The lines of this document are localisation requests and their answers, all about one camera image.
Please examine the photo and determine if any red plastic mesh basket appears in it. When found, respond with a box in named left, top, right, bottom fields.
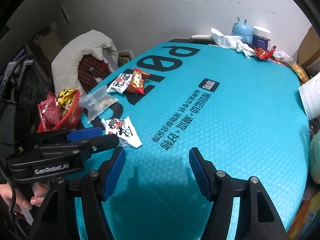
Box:
left=37, top=89, right=82, bottom=132

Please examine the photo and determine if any dark red foil packet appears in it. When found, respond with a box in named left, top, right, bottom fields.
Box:
left=37, top=92, right=60, bottom=132

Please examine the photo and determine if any clear zip bag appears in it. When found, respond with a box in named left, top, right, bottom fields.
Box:
left=79, top=85, right=119, bottom=123

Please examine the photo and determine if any yellow black snack packet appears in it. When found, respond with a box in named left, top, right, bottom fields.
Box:
left=57, top=87, right=76, bottom=111

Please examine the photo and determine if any white snack packet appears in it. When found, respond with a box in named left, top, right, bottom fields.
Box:
left=107, top=73, right=133, bottom=94
left=101, top=116, right=142, bottom=148

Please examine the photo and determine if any red gold snack packet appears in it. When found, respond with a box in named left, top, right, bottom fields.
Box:
left=126, top=68, right=150, bottom=95

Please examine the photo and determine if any person's left hand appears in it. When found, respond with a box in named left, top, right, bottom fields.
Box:
left=1, top=181, right=50, bottom=212

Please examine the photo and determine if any white quilted jacket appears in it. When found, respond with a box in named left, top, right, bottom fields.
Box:
left=51, top=30, right=118, bottom=96

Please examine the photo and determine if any teal mat with black letters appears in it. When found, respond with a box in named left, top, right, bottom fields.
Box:
left=101, top=42, right=310, bottom=239

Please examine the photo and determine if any red plaid scarf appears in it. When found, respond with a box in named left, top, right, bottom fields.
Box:
left=78, top=55, right=111, bottom=93

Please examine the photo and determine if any pale green plush toy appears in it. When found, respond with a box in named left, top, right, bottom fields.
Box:
left=309, top=131, right=320, bottom=184

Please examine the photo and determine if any red candy wrapper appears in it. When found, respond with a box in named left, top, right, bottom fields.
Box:
left=253, top=46, right=277, bottom=60

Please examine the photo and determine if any crumpled white tissue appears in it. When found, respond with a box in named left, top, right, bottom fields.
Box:
left=211, top=28, right=256, bottom=59

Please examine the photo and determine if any yellow patterned snack bag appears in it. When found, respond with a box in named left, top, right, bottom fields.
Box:
left=290, top=62, right=310, bottom=84

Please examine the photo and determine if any navy jar white lid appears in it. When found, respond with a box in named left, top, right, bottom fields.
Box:
left=252, top=25, right=271, bottom=50

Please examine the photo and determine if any light blue deer humidifier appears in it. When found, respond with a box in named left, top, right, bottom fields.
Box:
left=232, top=17, right=253, bottom=45

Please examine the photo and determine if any cardboard box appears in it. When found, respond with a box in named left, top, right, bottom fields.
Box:
left=298, top=27, right=319, bottom=68

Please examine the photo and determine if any wall access panel frame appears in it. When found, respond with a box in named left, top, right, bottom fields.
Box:
left=118, top=50, right=135, bottom=67

